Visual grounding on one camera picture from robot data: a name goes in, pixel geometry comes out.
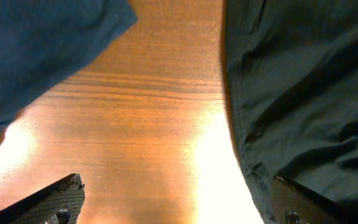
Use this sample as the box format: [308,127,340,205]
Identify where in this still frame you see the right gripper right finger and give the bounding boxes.
[271,177,354,224]

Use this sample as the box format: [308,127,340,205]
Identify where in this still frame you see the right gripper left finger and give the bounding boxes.
[0,174,85,224]

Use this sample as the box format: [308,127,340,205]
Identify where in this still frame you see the navy blue shorts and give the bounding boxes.
[0,0,137,135]

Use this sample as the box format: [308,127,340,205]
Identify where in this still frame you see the black t-shirt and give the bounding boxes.
[225,0,358,223]

